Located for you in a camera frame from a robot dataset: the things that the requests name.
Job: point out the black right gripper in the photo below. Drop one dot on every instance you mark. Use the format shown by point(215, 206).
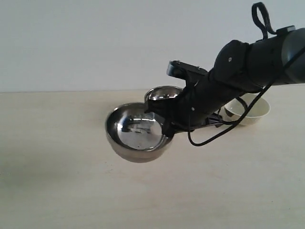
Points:
point(226, 80)

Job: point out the patterned steel bowl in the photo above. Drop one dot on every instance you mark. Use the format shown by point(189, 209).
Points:
point(162, 92)

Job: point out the large plain steel bowl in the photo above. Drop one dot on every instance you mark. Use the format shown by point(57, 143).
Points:
point(135, 135)

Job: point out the cream ceramic bowl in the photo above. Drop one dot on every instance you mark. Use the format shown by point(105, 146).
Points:
point(233, 110)

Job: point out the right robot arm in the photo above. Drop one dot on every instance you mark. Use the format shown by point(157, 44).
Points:
point(276, 61)

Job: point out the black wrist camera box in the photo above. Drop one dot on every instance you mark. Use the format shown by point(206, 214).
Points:
point(184, 71)

